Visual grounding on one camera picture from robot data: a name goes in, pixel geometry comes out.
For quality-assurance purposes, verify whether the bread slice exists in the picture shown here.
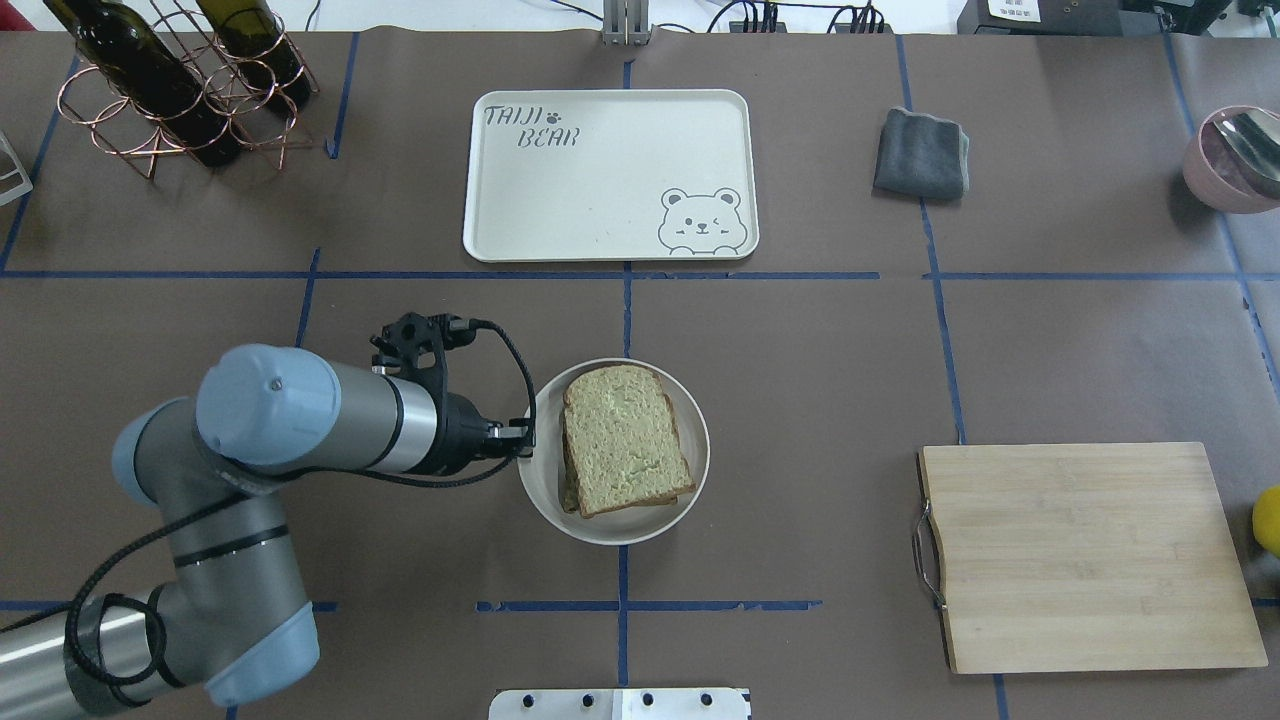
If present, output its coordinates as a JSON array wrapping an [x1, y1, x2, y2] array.
[[559, 438, 678, 518], [561, 364, 698, 518]]

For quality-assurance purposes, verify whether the grey metal camera post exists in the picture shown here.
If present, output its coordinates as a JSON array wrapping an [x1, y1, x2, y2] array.
[[602, 0, 653, 46]]

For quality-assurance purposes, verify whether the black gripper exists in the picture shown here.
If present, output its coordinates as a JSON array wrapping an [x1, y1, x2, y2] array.
[[436, 393, 535, 477]]

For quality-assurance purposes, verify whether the dark wine bottle left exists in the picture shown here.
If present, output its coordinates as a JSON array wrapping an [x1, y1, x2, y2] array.
[[44, 1, 241, 168]]

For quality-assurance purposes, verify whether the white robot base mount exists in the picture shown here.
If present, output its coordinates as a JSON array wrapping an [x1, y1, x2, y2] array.
[[488, 687, 753, 719]]

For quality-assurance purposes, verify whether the yellow lemon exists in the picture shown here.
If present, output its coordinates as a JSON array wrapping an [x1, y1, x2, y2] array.
[[1251, 484, 1280, 557]]

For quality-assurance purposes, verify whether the metal spoon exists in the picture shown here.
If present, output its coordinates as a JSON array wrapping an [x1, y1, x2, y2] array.
[[1212, 108, 1279, 199]]

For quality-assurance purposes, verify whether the wooden cutting board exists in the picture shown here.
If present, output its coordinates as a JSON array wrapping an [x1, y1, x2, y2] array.
[[918, 442, 1268, 675]]

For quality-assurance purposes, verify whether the white round plate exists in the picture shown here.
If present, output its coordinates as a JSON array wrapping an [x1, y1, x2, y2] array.
[[517, 357, 710, 546]]

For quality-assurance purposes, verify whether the cream bear serving tray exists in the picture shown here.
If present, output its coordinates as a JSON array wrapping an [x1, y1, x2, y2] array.
[[462, 88, 760, 263]]

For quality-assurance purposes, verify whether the grey folded cloth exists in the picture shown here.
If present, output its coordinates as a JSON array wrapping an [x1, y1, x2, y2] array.
[[873, 106, 970, 201]]

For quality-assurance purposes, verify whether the pink bowl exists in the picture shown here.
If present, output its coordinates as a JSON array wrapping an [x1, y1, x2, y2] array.
[[1181, 105, 1279, 215]]

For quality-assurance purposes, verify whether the copper wire bottle rack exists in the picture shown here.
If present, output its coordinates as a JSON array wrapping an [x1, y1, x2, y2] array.
[[56, 1, 319, 179]]

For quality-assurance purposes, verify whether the white frame at left edge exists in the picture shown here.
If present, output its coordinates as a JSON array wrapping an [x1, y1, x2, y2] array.
[[0, 132, 35, 208]]

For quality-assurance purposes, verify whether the dark wine bottle right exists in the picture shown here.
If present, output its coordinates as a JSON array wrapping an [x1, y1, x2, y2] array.
[[197, 1, 312, 117]]

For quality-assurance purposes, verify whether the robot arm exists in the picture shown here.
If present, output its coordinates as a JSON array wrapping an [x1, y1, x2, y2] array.
[[3, 345, 538, 719]]

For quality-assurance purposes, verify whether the black equipment on back shelf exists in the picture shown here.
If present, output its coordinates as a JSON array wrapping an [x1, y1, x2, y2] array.
[[955, 1, 1233, 37]]

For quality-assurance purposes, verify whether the dark wine bottle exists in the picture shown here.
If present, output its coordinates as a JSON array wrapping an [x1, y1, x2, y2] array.
[[44, 1, 241, 168], [197, 1, 312, 117]]

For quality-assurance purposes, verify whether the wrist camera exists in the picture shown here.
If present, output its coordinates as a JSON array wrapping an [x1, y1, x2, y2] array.
[[370, 313, 477, 398]]

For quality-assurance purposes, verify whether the black camera cable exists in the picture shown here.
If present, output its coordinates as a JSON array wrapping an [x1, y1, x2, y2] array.
[[0, 318, 538, 711]]

